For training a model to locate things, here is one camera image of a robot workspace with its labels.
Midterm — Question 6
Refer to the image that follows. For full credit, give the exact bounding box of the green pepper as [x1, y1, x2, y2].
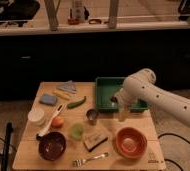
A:
[67, 96, 86, 109]

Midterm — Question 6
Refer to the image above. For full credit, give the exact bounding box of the orange fruit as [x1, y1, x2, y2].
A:
[51, 116, 64, 128]

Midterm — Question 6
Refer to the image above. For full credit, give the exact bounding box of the white bottle on shelf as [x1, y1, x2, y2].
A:
[72, 0, 85, 23]

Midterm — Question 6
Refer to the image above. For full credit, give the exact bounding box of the orange bowl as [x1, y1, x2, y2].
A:
[115, 127, 147, 159]

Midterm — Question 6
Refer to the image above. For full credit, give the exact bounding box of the green plastic cup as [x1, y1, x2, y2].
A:
[70, 123, 84, 140]

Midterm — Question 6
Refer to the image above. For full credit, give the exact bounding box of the blue sponge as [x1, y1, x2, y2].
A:
[39, 94, 57, 106]

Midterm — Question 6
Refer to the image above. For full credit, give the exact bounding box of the brown beans pile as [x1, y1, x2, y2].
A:
[110, 96, 118, 103]

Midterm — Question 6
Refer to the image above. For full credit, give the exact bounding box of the dark maroon bowl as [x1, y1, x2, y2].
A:
[38, 132, 66, 161]

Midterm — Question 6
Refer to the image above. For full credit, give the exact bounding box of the brown black sponge block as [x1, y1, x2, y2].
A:
[83, 132, 108, 152]

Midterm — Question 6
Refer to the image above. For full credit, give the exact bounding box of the red bowl on shelf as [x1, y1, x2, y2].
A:
[68, 18, 80, 25]

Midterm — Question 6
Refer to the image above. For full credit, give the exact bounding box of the white paper cup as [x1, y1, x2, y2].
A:
[28, 107, 45, 126]

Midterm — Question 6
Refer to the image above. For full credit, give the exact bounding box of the silver fork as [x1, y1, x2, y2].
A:
[72, 152, 109, 167]

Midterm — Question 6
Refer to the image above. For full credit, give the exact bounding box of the blue grey triangular cloth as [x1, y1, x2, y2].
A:
[57, 80, 77, 94]

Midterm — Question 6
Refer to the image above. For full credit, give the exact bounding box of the black office chair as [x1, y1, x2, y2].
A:
[0, 0, 40, 27]

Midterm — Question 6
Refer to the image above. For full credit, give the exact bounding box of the white handled spatula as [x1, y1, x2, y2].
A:
[36, 104, 64, 140]

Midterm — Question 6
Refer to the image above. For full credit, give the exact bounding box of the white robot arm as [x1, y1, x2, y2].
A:
[114, 68, 190, 128]

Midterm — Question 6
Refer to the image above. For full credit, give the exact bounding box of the green plastic tray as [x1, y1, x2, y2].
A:
[94, 76, 150, 113]

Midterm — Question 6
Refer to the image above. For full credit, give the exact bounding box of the black pole stand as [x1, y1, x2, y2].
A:
[1, 122, 13, 171]

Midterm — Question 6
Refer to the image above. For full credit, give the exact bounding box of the yellow banana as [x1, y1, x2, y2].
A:
[53, 90, 71, 100]

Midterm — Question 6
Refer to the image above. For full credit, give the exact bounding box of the black cable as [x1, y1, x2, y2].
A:
[157, 132, 190, 171]

